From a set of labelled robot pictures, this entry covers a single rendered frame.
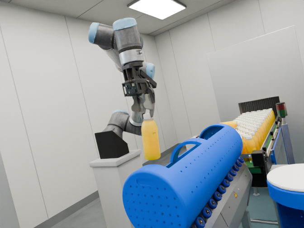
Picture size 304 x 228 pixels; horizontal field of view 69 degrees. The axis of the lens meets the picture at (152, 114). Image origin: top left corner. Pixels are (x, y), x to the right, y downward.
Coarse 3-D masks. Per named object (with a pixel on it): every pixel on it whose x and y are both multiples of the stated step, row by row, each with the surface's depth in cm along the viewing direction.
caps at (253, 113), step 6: (246, 114) 275; (252, 114) 260; (258, 114) 252; (264, 114) 243; (234, 120) 249; (240, 120) 246; (246, 120) 231; (252, 120) 228; (258, 120) 214; (240, 126) 212; (246, 126) 198; (252, 126) 195; (258, 126) 188; (240, 132) 179; (246, 132) 177
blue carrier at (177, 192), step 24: (216, 144) 114; (240, 144) 138; (144, 168) 82; (168, 168) 81; (192, 168) 87; (216, 168) 100; (144, 192) 81; (168, 192) 75; (192, 192) 79; (144, 216) 83; (168, 216) 77; (192, 216) 76
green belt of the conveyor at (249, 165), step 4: (268, 140) 203; (268, 144) 191; (248, 160) 163; (248, 164) 155; (252, 164) 153; (252, 168) 151; (256, 168) 149; (260, 168) 148; (252, 172) 151; (256, 172) 150; (260, 172) 148
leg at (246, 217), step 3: (246, 213) 145; (243, 216) 145; (246, 216) 144; (249, 216) 146; (243, 219) 145; (246, 219) 144; (249, 219) 145; (243, 222) 145; (246, 222) 144; (249, 222) 144; (243, 225) 146; (246, 225) 144; (249, 225) 143
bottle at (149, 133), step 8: (144, 120) 87; (152, 120) 87; (144, 128) 86; (152, 128) 85; (144, 136) 86; (152, 136) 86; (144, 144) 87; (152, 144) 86; (144, 152) 88; (152, 152) 86; (160, 152) 89
